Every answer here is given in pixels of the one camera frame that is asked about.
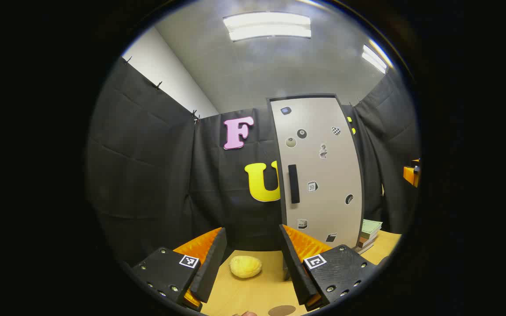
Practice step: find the narrow ceiling light panel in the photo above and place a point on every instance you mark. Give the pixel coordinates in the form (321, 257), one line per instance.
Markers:
(374, 59)

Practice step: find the grey cabinet door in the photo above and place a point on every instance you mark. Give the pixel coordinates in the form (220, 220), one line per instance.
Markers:
(323, 166)

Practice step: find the green book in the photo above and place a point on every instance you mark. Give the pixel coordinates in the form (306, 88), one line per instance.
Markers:
(370, 228)

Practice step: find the dark grey cabinet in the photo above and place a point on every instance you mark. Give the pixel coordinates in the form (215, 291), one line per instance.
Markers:
(286, 267)

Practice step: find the brown book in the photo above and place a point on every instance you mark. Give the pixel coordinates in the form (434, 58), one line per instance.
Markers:
(366, 242)

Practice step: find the white book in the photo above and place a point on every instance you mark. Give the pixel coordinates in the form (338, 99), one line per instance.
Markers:
(363, 249)

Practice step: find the yellow lemon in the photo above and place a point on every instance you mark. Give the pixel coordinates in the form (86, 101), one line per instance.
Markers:
(245, 266)

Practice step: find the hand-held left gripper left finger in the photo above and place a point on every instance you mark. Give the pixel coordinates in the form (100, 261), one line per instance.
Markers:
(211, 267)

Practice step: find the large ceiling light panel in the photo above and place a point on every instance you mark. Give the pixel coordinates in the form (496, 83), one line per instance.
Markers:
(267, 26)

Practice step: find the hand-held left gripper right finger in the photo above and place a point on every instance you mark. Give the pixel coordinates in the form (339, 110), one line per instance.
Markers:
(296, 267)

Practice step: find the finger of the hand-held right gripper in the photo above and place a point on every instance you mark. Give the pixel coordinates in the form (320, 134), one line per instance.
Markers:
(411, 174)

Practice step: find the black backdrop cloth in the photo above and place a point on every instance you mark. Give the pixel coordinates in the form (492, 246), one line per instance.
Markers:
(147, 175)

